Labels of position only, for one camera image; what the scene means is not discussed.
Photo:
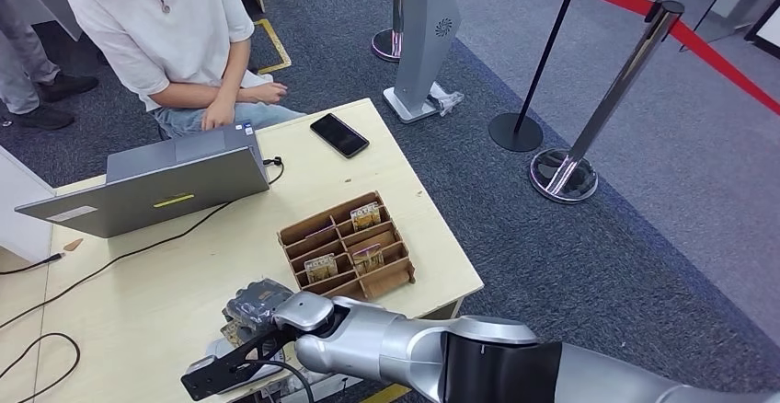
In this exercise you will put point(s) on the patterned hotel key card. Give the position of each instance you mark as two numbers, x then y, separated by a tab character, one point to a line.
368	258
365	216
320	268

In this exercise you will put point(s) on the person's left hand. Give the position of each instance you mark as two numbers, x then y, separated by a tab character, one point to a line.
217	115

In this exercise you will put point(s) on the person's right hand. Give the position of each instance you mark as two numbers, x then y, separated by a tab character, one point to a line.
268	92

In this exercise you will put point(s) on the grey kiosk stand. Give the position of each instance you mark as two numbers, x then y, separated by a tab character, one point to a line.
426	40

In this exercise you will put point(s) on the yellow floor tape outline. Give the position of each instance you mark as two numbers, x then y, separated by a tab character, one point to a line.
277	43

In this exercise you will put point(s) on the chrome stanchion post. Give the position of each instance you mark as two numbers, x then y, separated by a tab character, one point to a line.
608	101

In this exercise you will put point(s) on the black camera bracket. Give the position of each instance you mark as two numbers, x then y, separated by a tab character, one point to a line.
231	368

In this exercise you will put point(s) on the chrome stanchion base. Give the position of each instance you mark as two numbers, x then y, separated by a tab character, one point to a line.
385	43

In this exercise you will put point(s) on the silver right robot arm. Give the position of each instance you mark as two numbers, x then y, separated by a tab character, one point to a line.
390	345

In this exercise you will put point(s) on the grey card reader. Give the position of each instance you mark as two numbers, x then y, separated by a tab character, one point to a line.
217	348

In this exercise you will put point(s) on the yellow floor tape strip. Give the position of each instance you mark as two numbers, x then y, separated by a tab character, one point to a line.
387	394

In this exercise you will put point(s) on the small brown scrap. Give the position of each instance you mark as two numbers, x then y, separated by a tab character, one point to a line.
73	245

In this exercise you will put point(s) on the black smartphone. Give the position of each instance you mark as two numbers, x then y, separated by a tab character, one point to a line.
339	135

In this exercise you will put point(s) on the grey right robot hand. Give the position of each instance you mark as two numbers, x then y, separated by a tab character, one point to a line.
256	306

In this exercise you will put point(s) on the grey laptop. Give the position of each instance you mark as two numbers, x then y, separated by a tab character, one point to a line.
152	199

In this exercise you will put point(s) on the brown cardboard card organiser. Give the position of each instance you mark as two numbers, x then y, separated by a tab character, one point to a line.
378	281

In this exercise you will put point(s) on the black stanchion post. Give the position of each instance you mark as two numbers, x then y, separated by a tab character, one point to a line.
515	132

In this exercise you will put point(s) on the person's left forearm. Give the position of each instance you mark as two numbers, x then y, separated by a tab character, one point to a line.
230	77

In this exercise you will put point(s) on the person's right forearm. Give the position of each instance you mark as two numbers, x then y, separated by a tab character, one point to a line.
189	95

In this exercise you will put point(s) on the standing person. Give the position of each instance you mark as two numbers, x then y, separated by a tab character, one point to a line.
18	65

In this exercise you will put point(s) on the black framed board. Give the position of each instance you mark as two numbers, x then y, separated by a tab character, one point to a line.
769	31

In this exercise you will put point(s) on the white cabinet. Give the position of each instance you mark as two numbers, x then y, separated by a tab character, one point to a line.
24	217

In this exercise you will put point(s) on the clear plastic bag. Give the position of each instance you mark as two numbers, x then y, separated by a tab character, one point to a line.
448	100

